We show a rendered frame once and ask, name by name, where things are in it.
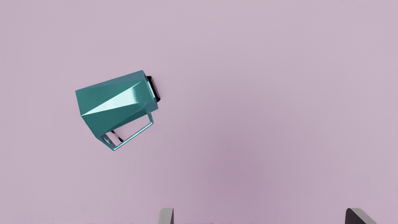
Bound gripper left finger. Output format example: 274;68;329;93
157;208;174;224

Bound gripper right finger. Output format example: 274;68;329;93
345;208;378;224

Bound teal faceted mug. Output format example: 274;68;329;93
75;70;159;152

